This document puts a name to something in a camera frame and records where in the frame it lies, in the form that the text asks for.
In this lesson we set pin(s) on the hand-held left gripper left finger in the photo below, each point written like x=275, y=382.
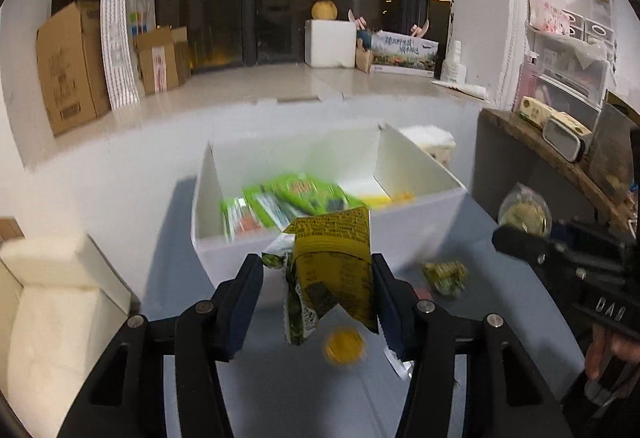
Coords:
x=245, y=313

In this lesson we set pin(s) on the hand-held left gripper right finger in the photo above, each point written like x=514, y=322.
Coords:
x=390, y=318

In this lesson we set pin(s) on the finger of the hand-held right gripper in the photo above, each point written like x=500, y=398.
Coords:
x=525, y=244
x=570, y=229

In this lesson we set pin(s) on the clear bagged round pastry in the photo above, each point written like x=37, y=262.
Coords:
x=522, y=213

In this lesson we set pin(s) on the yellow lid jelly cup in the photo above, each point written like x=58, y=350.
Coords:
x=345, y=346

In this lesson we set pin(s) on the white cardboard box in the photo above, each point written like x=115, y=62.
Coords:
x=225, y=258

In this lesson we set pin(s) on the yellow snack packet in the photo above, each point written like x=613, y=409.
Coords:
x=335, y=268

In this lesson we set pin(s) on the green white snack packet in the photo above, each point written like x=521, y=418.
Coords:
x=237, y=220

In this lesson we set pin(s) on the silver green snack packet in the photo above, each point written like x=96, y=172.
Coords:
x=265, y=210

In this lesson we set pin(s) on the green seaweed snack packet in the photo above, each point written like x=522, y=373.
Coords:
x=310, y=193

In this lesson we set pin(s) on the person's right hand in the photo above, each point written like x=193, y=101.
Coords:
x=597, y=350

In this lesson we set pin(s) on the green gold wrapped candy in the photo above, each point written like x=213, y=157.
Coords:
x=445, y=277

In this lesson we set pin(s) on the brown translucent container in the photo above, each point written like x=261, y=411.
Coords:
x=610, y=153

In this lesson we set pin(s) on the white black device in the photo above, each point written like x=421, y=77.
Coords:
x=562, y=141

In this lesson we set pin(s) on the blue grey table cloth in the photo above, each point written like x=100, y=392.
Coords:
x=475, y=348

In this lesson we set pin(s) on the wooden shelf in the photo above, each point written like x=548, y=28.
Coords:
x=525, y=134

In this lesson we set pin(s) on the yellow sealed tissue pack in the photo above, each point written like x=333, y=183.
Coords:
x=535, y=111

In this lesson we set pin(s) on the clear plastic drawer unit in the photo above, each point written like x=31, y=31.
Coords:
x=565, y=68

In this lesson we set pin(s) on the rolled white paper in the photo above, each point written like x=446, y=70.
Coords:
x=462, y=90

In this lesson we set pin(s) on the white plastic bottle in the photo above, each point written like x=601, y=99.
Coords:
x=452, y=66

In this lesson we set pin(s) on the cream sofa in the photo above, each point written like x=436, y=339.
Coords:
x=50, y=308

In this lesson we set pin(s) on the pink floral pouch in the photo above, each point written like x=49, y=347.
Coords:
x=547, y=14

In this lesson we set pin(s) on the landscape printed box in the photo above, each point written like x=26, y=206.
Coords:
x=405, y=53

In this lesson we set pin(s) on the pink slipper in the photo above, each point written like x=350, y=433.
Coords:
x=422, y=27
x=356, y=21

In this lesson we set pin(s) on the small cardboard scrap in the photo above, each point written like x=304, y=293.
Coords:
x=9, y=229

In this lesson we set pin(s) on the small open cardboard box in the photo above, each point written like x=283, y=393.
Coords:
x=157, y=63

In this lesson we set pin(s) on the white foam box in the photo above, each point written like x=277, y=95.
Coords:
x=330, y=43

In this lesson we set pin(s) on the dotted white paper bag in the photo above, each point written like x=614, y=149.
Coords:
x=117, y=53

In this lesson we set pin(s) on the large brown cardboard box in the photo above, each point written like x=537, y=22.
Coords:
x=70, y=68

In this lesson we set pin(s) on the yellow pomelo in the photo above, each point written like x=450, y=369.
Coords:
x=324, y=11

